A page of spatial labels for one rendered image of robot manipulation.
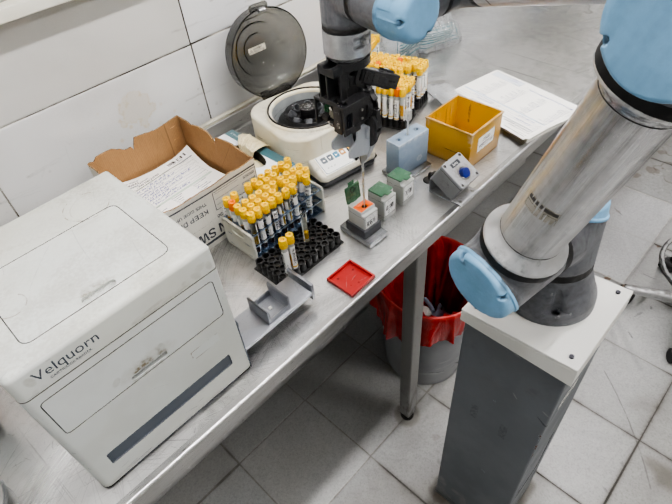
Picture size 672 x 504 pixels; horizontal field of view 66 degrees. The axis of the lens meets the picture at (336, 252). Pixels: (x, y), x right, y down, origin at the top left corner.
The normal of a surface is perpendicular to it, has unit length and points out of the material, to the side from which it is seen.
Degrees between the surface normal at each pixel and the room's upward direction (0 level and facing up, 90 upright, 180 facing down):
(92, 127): 90
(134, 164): 87
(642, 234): 0
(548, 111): 0
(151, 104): 90
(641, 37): 83
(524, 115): 0
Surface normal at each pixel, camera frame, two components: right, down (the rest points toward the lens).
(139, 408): 0.72, 0.45
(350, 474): -0.07, -0.70
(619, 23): -0.77, 0.41
